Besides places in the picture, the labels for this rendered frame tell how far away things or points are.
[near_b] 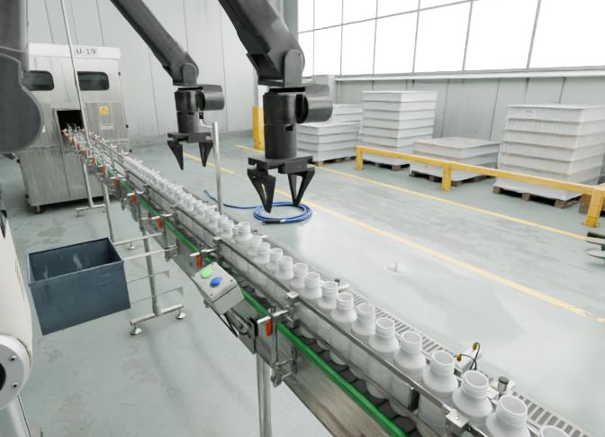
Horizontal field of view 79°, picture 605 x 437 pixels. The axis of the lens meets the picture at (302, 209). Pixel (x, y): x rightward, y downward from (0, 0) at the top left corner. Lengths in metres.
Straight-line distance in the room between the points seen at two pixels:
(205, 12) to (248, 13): 11.88
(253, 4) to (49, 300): 1.35
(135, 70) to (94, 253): 9.91
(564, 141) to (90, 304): 5.74
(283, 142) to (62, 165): 5.36
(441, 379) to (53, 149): 5.57
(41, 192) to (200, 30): 7.74
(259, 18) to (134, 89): 11.05
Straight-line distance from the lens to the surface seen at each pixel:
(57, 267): 1.95
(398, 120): 7.52
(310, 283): 0.92
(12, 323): 0.76
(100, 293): 1.69
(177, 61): 1.01
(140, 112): 11.65
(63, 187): 5.95
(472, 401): 0.71
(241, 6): 0.59
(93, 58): 5.86
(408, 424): 0.83
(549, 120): 6.19
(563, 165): 6.17
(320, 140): 7.81
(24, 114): 0.49
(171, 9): 12.12
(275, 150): 0.63
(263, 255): 1.10
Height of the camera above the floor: 1.61
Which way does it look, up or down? 18 degrees down
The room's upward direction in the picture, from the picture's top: straight up
